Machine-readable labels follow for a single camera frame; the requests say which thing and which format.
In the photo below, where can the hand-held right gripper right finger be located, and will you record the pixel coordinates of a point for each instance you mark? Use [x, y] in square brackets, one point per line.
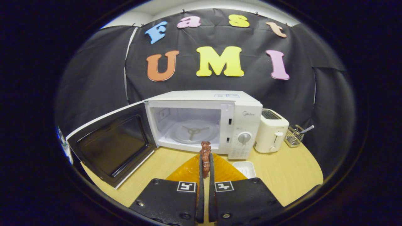
[211, 194]

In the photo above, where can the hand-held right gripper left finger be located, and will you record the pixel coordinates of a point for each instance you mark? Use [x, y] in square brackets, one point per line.
[200, 194]

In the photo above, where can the brown chicken drumstick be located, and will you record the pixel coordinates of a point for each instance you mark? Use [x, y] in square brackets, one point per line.
[205, 157]

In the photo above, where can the white microwave oven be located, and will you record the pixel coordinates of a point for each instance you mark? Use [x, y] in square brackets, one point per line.
[241, 113]

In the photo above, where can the white rectangular tray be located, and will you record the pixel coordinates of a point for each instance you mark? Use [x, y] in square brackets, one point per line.
[245, 169]

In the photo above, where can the white toaster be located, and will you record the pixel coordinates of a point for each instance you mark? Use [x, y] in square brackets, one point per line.
[270, 131]

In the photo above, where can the black backdrop cloth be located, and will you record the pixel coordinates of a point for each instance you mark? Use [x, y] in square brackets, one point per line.
[194, 84]

